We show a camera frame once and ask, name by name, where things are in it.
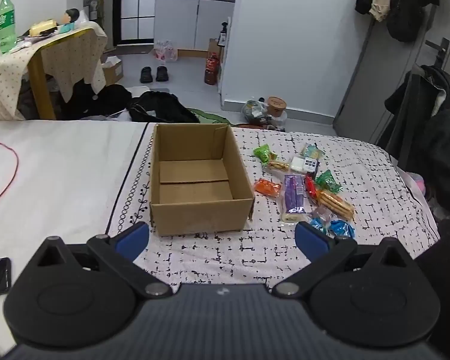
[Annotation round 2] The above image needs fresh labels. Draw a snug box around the instant noodle cup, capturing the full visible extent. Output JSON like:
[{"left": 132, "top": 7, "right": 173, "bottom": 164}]
[{"left": 266, "top": 96, "right": 288, "bottom": 119}]

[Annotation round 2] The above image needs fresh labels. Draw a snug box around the plastic trash bag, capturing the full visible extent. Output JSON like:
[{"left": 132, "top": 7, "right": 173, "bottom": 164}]
[{"left": 242, "top": 99, "right": 269, "bottom": 124}]

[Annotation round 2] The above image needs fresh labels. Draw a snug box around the dark green snack packet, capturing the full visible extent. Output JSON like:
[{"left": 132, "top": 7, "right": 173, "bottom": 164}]
[{"left": 315, "top": 169, "right": 343, "bottom": 194}]

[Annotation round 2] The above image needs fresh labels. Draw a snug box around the doll figure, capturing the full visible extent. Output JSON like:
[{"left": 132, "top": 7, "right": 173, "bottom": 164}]
[{"left": 58, "top": 8, "right": 80, "bottom": 32}]

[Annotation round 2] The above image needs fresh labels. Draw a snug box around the black coats pile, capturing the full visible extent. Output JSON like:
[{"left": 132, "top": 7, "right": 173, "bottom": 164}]
[{"left": 377, "top": 64, "right": 450, "bottom": 214}]

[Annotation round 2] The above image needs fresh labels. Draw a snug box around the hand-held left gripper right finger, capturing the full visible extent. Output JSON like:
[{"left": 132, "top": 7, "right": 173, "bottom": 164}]
[{"left": 272, "top": 221, "right": 417, "bottom": 301}]

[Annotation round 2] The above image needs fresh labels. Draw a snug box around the grey door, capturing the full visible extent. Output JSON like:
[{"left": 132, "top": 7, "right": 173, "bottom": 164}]
[{"left": 332, "top": 5, "right": 450, "bottom": 145}]

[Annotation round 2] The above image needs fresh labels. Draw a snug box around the white kitchen cabinet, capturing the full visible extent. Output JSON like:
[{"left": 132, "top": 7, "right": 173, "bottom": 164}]
[{"left": 154, "top": 0, "right": 236, "bottom": 51}]

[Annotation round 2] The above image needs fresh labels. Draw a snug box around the black door handle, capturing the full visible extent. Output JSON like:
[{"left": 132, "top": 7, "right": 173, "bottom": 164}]
[{"left": 425, "top": 37, "right": 450, "bottom": 68}]

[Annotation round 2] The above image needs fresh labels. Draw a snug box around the green plastic bottle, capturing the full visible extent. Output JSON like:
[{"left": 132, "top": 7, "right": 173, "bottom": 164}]
[{"left": 0, "top": 0, "right": 19, "bottom": 54}]

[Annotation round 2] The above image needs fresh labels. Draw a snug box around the yellow box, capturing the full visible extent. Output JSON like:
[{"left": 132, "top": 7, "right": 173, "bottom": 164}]
[{"left": 29, "top": 19, "right": 59, "bottom": 38}]

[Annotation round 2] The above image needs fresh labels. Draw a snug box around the teal cookie packet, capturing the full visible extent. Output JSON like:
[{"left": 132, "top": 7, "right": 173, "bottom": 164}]
[{"left": 301, "top": 143, "right": 326, "bottom": 159}]

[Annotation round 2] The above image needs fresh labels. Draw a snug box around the green rug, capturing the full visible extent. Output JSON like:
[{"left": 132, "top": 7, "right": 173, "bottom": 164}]
[{"left": 189, "top": 108, "right": 231, "bottom": 124}]

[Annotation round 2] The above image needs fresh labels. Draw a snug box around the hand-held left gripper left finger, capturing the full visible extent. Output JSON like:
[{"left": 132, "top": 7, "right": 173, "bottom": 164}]
[{"left": 33, "top": 222, "right": 174, "bottom": 301}]

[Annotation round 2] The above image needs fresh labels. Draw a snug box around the blue wrapped candy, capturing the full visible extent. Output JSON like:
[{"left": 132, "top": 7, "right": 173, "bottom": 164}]
[
  {"left": 329, "top": 219, "right": 356, "bottom": 239},
  {"left": 308, "top": 217, "right": 328, "bottom": 235}
]

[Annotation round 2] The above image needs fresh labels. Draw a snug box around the yellow wooden table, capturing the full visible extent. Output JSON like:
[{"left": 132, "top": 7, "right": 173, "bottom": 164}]
[{"left": 20, "top": 26, "right": 94, "bottom": 121}]

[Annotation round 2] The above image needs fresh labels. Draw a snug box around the black clothes pile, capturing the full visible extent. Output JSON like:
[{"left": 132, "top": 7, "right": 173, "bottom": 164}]
[{"left": 62, "top": 82, "right": 134, "bottom": 121}]

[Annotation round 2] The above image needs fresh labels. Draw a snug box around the black bag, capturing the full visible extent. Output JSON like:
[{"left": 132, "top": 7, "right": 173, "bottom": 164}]
[{"left": 127, "top": 91, "right": 201, "bottom": 124}]

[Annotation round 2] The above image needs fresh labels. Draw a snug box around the wooden table with dotted cloth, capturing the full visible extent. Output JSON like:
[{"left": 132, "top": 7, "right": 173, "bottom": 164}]
[{"left": 0, "top": 20, "right": 109, "bottom": 121}]

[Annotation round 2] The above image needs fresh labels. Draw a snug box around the purple snack packet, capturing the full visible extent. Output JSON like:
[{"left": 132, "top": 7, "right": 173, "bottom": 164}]
[{"left": 280, "top": 173, "right": 308, "bottom": 223}]

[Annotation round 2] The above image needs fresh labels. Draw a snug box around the cardboard box with paper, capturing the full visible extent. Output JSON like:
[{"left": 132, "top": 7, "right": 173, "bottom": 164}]
[{"left": 101, "top": 56, "right": 124, "bottom": 85}]

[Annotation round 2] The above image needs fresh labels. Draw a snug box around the white bed sheet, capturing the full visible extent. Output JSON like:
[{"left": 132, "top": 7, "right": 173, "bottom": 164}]
[{"left": 0, "top": 120, "right": 151, "bottom": 357}]

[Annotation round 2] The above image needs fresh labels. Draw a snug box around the red cable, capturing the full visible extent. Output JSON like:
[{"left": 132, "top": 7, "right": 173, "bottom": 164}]
[{"left": 0, "top": 139, "right": 20, "bottom": 209}]

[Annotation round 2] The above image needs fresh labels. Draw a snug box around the orange snack packet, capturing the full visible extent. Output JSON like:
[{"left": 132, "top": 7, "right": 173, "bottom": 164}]
[{"left": 254, "top": 178, "right": 280, "bottom": 198}]

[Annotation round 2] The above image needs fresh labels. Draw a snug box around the light green snack packet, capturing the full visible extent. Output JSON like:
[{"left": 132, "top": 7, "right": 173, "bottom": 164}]
[{"left": 253, "top": 145, "right": 278, "bottom": 166}]

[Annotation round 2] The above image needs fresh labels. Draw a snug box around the black hanging coat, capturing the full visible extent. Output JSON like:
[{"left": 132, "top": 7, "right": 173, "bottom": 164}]
[{"left": 355, "top": 0, "right": 443, "bottom": 42}]

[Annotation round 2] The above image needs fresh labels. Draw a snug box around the white and black snack packet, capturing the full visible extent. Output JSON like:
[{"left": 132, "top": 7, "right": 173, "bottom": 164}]
[{"left": 289, "top": 155, "right": 320, "bottom": 174}]

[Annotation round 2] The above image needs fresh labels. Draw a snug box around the red cooking oil bottle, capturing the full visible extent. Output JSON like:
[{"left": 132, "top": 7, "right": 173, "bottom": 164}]
[{"left": 204, "top": 52, "right": 220, "bottom": 86}]

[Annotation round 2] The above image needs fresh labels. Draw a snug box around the red snack bar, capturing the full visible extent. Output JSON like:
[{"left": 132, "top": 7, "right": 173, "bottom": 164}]
[{"left": 304, "top": 174, "right": 319, "bottom": 199}]

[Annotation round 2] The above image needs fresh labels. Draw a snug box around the pink item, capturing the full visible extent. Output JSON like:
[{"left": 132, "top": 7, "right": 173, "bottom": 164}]
[{"left": 401, "top": 170, "right": 432, "bottom": 199}]

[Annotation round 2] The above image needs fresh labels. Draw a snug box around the white narrow shelf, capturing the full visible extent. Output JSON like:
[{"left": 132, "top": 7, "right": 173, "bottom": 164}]
[{"left": 217, "top": 17, "right": 233, "bottom": 94}]

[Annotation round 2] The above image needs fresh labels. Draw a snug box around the clear cracker packet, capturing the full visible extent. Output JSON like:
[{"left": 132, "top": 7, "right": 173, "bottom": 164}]
[{"left": 316, "top": 189, "right": 356, "bottom": 221}]

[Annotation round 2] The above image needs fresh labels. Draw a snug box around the pack of water bottles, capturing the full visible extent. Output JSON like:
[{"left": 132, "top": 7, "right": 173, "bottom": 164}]
[{"left": 154, "top": 39, "right": 179, "bottom": 62}]

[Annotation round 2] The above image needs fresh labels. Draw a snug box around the black framed glass door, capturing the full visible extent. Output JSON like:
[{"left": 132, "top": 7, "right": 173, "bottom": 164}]
[{"left": 112, "top": 0, "right": 160, "bottom": 46}]

